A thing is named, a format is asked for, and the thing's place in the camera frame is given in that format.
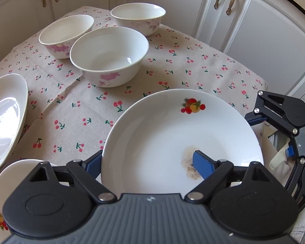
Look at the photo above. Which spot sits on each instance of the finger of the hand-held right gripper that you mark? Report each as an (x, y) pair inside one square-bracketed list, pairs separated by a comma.
[(255, 119), (290, 152)]

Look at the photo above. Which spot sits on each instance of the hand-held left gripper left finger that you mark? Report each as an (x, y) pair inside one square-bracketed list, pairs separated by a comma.
[(92, 164)]

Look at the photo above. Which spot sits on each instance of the large white floral bowl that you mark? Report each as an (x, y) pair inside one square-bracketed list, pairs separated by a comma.
[(109, 53)]

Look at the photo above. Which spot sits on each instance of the cherry print tablecloth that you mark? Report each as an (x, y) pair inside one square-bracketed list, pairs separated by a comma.
[(91, 122)]

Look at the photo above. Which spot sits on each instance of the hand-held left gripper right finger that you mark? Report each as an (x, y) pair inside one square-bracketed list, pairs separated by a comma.
[(203, 164)]

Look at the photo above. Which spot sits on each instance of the plain white plate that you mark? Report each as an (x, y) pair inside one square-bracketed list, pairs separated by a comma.
[(5, 122)]

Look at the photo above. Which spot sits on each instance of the small white floral bowl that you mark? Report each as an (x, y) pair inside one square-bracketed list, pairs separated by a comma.
[(64, 29)]

